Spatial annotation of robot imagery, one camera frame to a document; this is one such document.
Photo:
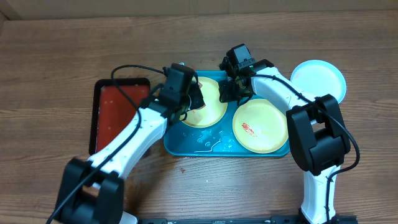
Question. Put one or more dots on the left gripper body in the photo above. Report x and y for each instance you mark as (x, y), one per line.
(184, 101)

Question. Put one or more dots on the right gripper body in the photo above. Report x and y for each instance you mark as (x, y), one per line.
(233, 93)

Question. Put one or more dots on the dark sponge with pink base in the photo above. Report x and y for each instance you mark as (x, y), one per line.
(199, 108)

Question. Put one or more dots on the green-rimmed plate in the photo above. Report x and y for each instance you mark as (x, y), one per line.
(260, 127)
(213, 110)

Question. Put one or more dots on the light blue plate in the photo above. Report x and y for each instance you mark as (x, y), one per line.
(320, 78)

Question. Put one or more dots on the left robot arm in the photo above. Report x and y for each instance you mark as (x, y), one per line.
(92, 191)

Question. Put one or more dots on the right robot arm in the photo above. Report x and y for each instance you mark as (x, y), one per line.
(317, 137)

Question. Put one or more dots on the teal plastic serving tray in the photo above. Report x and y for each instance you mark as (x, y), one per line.
(217, 140)

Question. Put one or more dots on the black tray with red water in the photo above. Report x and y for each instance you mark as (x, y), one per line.
(111, 111)

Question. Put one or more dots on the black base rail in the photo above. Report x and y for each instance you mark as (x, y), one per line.
(276, 219)

